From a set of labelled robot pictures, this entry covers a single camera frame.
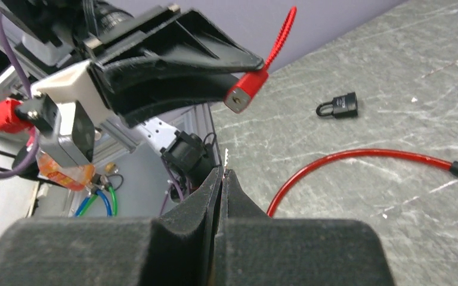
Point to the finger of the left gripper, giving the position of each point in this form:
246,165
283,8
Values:
136,91
170,37

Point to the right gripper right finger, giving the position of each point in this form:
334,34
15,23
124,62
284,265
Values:
251,248

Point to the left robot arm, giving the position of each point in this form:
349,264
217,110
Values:
184,153

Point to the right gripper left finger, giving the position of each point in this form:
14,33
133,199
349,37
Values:
175,248

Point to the small black padlock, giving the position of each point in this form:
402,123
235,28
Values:
341,107

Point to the orange plastic bottle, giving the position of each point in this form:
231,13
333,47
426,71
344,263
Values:
65,173

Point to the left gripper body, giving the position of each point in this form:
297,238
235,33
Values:
97,29

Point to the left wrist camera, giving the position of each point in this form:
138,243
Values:
65,109

